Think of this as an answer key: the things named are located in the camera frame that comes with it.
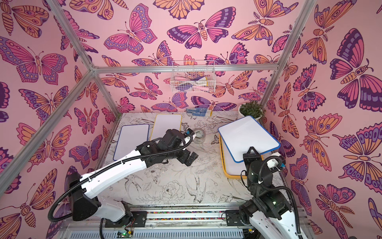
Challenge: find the yellow-framed whiteboard back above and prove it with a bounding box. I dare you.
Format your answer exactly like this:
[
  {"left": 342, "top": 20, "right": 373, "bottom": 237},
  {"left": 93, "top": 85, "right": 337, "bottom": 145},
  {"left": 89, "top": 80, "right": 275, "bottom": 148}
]
[{"left": 150, "top": 114, "right": 182, "bottom": 140}]

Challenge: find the yellow plastic storage box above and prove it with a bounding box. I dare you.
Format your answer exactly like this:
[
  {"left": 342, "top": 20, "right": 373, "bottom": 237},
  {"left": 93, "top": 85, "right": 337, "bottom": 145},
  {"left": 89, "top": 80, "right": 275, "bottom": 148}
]
[{"left": 219, "top": 135, "right": 265, "bottom": 180}]

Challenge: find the clear tape roll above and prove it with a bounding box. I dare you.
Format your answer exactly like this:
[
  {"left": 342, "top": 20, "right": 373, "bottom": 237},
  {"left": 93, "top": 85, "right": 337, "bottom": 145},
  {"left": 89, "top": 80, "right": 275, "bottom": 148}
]
[{"left": 193, "top": 128, "right": 207, "bottom": 144}]

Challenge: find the blue-framed whiteboard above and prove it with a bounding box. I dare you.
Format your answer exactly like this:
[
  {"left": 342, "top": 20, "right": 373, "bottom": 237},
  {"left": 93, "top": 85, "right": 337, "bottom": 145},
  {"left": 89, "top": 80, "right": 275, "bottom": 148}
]
[
  {"left": 113, "top": 124, "right": 149, "bottom": 161},
  {"left": 218, "top": 116, "right": 281, "bottom": 163}
]

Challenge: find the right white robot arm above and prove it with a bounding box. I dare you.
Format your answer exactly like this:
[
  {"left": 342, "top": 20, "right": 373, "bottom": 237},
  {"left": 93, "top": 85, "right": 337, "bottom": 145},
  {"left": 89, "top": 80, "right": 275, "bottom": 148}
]
[{"left": 223, "top": 146, "right": 307, "bottom": 239}]

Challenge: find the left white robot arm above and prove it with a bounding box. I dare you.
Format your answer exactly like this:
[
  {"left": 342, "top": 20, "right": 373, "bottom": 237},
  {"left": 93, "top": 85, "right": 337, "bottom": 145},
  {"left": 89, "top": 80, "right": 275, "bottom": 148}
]
[{"left": 47, "top": 128, "right": 198, "bottom": 225}]

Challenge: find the potted green plant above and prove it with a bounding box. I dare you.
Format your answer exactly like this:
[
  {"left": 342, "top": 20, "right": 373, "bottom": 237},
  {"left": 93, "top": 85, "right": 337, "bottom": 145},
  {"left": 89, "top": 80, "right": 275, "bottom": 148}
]
[{"left": 238, "top": 101, "right": 266, "bottom": 120}]

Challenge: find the white wire wall basket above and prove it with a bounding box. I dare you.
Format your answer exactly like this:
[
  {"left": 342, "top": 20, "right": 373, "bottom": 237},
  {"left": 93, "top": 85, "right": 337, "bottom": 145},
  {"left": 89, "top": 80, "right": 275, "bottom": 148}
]
[{"left": 169, "top": 59, "right": 216, "bottom": 93}]

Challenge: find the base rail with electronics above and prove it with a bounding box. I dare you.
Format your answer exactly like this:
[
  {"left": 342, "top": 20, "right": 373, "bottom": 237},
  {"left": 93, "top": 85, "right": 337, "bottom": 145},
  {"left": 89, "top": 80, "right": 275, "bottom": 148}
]
[{"left": 57, "top": 204, "right": 315, "bottom": 239}]

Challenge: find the aluminium frame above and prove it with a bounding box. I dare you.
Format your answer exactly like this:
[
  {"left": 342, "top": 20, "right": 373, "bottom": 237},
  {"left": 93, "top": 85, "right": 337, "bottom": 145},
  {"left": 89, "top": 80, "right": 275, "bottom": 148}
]
[{"left": 1, "top": 1, "right": 316, "bottom": 195}]

